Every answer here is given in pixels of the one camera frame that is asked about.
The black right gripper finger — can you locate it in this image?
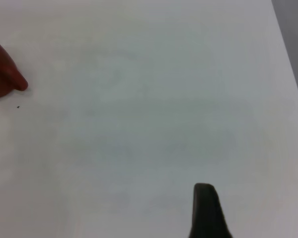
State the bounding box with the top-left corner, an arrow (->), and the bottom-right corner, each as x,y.
188,183 -> 233,238

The red ceramic mug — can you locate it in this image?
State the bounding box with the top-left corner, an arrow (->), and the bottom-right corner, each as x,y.
0,38 -> 29,100

